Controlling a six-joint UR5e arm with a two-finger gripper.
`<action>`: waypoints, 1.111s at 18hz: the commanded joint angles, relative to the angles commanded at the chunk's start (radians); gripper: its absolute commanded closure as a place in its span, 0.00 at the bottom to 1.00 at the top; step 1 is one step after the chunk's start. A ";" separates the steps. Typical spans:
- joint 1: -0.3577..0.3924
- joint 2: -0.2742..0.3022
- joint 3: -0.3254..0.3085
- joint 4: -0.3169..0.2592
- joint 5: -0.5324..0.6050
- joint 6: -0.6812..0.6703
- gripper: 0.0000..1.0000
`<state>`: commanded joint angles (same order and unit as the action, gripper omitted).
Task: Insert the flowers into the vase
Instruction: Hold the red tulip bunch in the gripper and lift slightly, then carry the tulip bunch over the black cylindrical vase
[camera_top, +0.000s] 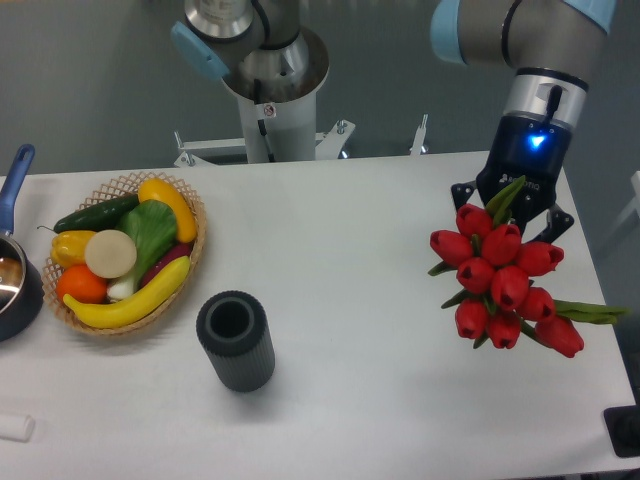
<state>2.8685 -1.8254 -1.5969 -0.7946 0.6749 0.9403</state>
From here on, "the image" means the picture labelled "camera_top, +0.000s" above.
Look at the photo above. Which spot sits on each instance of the green bok choy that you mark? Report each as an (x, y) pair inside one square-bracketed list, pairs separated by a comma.
[(152, 227)]

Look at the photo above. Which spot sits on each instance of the yellow banana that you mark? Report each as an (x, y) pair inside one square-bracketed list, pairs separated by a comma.
[(137, 306)]

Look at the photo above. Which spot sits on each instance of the woven wicker basket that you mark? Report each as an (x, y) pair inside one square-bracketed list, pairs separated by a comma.
[(118, 187)]

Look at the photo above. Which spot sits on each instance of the yellow bell pepper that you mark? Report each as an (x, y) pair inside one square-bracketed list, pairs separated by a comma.
[(68, 248)]

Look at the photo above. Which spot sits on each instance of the dark grey ribbed vase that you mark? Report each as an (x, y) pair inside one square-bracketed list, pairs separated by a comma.
[(233, 330)]

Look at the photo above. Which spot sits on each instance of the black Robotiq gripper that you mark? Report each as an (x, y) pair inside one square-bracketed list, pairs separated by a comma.
[(533, 150)]

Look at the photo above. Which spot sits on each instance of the beige round disc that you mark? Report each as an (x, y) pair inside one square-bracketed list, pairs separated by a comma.
[(110, 254)]

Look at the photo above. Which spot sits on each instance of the purple eggplant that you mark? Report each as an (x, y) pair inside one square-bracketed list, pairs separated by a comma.
[(177, 251)]

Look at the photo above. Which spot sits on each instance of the black device at table edge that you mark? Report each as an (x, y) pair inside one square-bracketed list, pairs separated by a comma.
[(623, 428)]

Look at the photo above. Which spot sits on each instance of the yellow squash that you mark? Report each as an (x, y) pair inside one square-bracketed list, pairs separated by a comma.
[(164, 192)]

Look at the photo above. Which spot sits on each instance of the red tulip bouquet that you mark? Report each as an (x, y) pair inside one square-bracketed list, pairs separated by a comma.
[(498, 301)]

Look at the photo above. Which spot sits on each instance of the white cylinder object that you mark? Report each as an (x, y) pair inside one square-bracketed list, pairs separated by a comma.
[(16, 427)]

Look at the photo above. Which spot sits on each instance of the orange fruit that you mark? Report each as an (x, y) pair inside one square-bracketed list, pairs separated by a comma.
[(82, 284)]

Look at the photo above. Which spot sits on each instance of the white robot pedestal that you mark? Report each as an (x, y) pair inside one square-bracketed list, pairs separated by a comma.
[(280, 86)]

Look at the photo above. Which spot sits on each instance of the green cucumber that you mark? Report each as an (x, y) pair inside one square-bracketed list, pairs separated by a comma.
[(97, 217)]

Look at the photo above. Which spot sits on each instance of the blue saucepan with handle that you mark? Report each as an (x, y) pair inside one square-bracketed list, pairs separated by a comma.
[(21, 285)]

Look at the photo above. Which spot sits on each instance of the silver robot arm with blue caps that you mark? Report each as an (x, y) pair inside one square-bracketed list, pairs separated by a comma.
[(552, 46)]

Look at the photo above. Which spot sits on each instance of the white metal frame bracket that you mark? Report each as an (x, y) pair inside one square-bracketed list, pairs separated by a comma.
[(265, 145)]

